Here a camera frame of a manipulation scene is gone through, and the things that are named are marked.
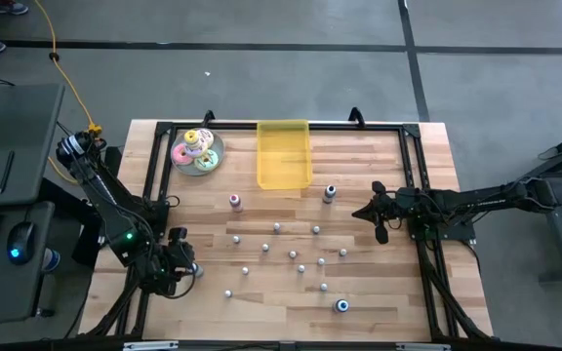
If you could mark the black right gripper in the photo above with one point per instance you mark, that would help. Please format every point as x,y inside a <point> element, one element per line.
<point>389,209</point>

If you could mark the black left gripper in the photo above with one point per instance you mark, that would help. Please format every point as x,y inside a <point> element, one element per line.
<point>170,265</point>

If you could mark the large purple food coloring bottle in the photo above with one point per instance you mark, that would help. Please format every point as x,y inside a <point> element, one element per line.
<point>196,269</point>

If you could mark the large black food coloring bottle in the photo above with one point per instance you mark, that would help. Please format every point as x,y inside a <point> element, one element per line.
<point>329,195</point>

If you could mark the small purple food coloring bottle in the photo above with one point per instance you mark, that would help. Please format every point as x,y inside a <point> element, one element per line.
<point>236,239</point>

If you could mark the small orange food coloring bottle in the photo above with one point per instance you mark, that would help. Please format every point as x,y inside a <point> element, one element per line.
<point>245,270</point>

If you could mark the small black food coloring bottle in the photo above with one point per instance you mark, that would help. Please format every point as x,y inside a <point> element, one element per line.
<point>265,247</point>

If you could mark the large pink food coloring bottle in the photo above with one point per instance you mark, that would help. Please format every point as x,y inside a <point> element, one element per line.
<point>235,202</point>

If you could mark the small green food coloring bottle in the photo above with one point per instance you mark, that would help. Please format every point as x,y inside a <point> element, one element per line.
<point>301,268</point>

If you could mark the large blue food coloring bottle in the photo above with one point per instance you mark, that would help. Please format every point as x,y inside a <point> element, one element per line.
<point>341,305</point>

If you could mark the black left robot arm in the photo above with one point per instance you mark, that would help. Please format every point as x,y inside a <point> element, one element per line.
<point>110,209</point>

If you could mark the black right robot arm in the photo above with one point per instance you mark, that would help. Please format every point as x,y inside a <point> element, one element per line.
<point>481,197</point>

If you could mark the grey round plate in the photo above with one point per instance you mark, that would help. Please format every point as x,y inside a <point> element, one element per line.
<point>190,169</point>

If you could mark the translucent yellow plastic tray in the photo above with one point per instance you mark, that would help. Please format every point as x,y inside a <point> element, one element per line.
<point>283,161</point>

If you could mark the green toy donut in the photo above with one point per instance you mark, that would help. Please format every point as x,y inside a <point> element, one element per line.
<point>214,158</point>

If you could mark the pink toy donut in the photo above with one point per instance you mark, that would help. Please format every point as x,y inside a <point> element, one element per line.
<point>176,155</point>

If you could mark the purple toy donut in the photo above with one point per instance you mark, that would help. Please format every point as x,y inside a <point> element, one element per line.
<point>194,149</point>

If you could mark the small yellow toy donut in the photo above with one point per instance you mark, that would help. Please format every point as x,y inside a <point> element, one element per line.
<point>186,138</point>

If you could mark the white sprinkled toy donut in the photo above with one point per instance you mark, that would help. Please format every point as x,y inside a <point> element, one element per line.
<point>208,138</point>

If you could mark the blue and white can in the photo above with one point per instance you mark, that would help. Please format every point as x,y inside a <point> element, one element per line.
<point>52,259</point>

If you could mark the black computer mouse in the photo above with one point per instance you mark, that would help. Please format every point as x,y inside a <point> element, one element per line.
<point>20,239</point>

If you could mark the black pen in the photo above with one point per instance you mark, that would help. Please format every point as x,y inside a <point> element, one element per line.
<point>7,170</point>

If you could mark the dark grey desk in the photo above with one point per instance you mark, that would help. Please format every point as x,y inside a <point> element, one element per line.
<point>12,117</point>

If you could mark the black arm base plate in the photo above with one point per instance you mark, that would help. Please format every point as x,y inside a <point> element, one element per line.
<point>160,222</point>
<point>452,233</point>

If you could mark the grey metal bracket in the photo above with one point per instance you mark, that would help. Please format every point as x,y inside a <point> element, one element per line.
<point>422,347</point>
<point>150,345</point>

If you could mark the black aluminium table frame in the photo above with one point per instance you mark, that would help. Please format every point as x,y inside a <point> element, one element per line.
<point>359,127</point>

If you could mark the black frame clamp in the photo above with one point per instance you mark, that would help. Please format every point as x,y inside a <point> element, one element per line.
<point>356,116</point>
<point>208,117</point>

